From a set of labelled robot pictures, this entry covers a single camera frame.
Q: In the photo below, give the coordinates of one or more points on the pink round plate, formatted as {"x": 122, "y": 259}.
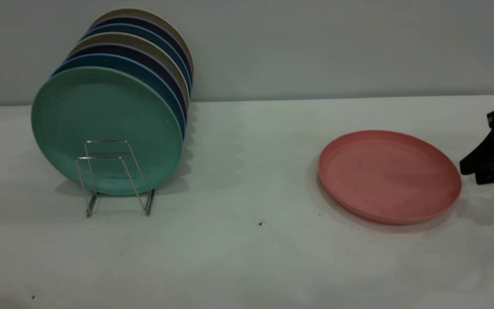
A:
{"x": 388, "y": 176}

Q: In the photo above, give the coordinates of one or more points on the green round plate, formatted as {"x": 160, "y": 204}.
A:
{"x": 101, "y": 116}

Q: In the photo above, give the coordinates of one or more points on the beige round plate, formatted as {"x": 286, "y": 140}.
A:
{"x": 144, "y": 12}
{"x": 135, "y": 38}

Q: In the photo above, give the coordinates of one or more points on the blue round plate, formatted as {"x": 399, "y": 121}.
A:
{"x": 144, "y": 28}
{"x": 144, "y": 68}

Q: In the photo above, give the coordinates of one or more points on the dark purple round plate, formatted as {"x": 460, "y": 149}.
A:
{"x": 144, "y": 19}
{"x": 152, "y": 56}

